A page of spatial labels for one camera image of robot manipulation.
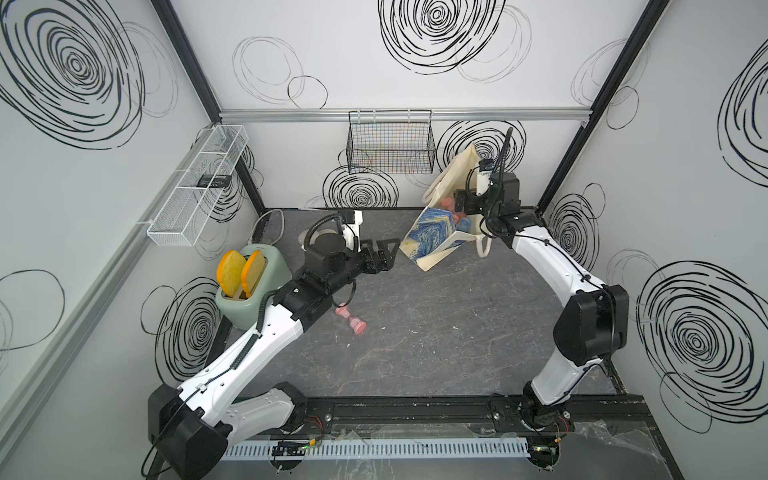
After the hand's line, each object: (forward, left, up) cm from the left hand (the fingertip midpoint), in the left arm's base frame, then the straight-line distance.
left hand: (386, 241), depth 70 cm
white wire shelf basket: (+6, +51, +1) cm, 51 cm away
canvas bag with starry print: (+17, -16, -13) cm, 27 cm away
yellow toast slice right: (-2, +35, -12) cm, 37 cm away
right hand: (+22, -24, -2) cm, 33 cm away
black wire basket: (+66, 0, -15) cm, 68 cm away
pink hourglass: (-9, +8, -29) cm, 31 cm away
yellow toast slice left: (-2, +41, -12) cm, 43 cm away
